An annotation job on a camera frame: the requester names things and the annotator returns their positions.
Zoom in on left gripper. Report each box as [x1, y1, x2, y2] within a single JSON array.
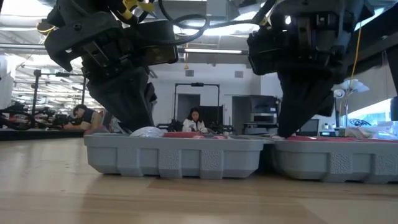
[[45, 12, 158, 133]]

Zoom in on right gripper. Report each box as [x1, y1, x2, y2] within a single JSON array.
[[270, 0, 376, 138]]

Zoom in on grey plastic tool case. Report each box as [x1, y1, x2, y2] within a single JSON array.
[[83, 133, 398, 184]]

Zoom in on light grey mesh office chair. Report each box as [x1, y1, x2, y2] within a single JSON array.
[[101, 108, 131, 134]]

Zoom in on small black desk robot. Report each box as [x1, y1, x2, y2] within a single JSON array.
[[157, 119, 184, 133]]

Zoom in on white multi-head floor lamp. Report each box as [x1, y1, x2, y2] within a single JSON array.
[[331, 78, 371, 129]]

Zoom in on dark equipment rack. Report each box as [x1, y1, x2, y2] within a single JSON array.
[[231, 95, 280, 135]]

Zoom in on person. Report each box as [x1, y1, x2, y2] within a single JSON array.
[[63, 104, 103, 131], [182, 107, 208, 134]]

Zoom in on black display screen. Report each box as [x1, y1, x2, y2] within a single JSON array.
[[198, 105, 224, 128]]

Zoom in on long ceiling light bar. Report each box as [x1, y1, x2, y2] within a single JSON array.
[[0, 43, 249, 55]]

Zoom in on black ceiling-mounted device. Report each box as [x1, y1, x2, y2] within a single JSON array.
[[35, 18, 55, 35]]

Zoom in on dark coiled cables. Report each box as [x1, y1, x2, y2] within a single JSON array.
[[349, 118, 373, 128]]

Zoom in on black gantry frame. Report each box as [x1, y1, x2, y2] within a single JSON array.
[[173, 82, 221, 125], [32, 68, 88, 125]]

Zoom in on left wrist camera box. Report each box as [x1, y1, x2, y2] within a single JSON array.
[[136, 20, 180, 66]]

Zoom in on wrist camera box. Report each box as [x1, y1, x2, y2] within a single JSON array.
[[247, 29, 280, 75], [136, 20, 180, 66]]

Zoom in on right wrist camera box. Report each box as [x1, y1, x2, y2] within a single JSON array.
[[247, 29, 280, 75]]

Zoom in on yellow cable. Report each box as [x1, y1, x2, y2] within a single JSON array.
[[350, 24, 363, 82]]

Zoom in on black left camera cable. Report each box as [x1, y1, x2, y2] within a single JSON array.
[[158, 0, 210, 46]]

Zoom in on black camera cable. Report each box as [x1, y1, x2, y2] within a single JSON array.
[[158, 0, 210, 46], [205, 0, 277, 30]]

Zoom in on black right camera cable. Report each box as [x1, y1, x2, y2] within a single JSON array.
[[205, 0, 277, 30]]

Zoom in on black metal table frame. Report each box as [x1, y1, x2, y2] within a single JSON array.
[[0, 129, 85, 141]]

